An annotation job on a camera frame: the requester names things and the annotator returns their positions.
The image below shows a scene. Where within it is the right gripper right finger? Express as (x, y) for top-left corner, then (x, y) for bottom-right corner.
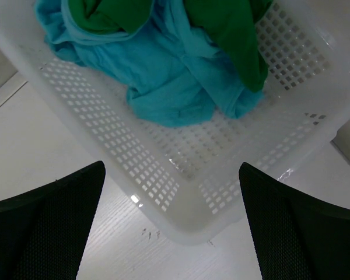
(239, 163), (350, 279)

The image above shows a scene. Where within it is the white plastic basket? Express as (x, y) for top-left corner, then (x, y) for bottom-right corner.
(0, 1), (350, 245)

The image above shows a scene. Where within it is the green t-shirt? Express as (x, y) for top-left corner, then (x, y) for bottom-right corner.
(61, 1), (272, 92)

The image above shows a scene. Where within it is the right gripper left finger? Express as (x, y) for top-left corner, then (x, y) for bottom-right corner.
(0, 161), (106, 279)

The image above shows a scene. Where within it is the light blue t-shirt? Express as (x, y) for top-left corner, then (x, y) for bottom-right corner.
(34, 1), (263, 127)

